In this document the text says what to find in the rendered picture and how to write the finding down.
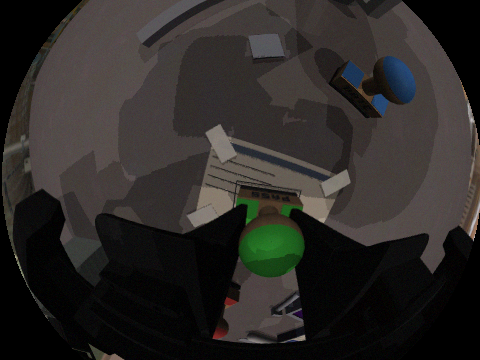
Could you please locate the green-handled rubber stamp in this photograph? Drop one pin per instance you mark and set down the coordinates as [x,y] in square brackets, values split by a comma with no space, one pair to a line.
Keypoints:
[270,244]

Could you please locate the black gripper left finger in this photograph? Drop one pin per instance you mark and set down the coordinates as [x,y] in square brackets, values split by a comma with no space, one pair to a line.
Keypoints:
[201,261]

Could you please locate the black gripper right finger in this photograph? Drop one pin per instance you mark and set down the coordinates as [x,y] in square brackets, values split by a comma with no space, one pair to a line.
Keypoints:
[336,271]

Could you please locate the white inspection card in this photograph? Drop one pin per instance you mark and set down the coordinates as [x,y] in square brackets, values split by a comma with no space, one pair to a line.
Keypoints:
[232,162]

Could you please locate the grey cylinder with black tip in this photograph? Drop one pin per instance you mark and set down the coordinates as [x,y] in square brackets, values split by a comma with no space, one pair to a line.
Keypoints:
[260,338]

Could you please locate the dark grey mug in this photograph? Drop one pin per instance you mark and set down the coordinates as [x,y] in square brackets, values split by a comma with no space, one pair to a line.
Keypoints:
[373,8]

